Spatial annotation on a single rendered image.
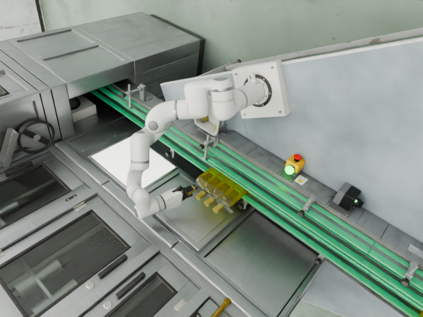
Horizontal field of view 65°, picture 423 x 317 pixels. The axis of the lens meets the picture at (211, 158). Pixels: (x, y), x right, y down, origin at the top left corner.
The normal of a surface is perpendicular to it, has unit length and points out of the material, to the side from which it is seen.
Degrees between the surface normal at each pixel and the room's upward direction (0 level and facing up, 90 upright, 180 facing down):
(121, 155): 90
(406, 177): 0
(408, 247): 90
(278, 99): 5
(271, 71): 5
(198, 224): 90
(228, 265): 90
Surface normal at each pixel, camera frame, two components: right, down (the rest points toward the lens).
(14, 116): 0.75, 0.50
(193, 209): 0.12, -0.75
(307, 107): -0.66, 0.44
